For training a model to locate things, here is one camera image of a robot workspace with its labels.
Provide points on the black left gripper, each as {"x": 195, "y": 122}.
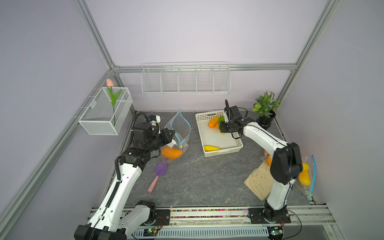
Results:
{"x": 167, "y": 139}

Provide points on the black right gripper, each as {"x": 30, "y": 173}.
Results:
{"x": 222, "y": 129}

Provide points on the green mango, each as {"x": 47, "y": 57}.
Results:
{"x": 221, "y": 119}

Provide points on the clear blue zip-top bag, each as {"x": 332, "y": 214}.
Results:
{"x": 311, "y": 161}

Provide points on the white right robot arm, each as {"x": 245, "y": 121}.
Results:
{"x": 286, "y": 164}

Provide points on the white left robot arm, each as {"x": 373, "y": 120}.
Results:
{"x": 107, "y": 223}

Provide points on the cream perforated plastic basket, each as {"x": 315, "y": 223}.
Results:
{"x": 212, "y": 137}

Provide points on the purple pink spatula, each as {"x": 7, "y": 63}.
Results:
{"x": 160, "y": 170}

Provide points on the potted green plant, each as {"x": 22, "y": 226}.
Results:
{"x": 266, "y": 107}

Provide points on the beige work glove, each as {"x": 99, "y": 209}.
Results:
{"x": 260, "y": 181}

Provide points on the pink artificial tulip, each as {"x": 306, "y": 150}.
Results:
{"x": 114, "y": 96}

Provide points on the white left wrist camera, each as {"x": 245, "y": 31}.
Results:
{"x": 155, "y": 122}

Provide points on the white wire wall shelf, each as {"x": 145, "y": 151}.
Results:
{"x": 186, "y": 78}

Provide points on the white mesh wall basket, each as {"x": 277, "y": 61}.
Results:
{"x": 97, "y": 119}

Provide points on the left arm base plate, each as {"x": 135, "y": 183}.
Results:
{"x": 160, "y": 218}

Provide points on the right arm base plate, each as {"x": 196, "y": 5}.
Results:
{"x": 268, "y": 216}

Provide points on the aluminium front rail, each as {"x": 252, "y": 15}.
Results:
{"x": 234, "y": 216}

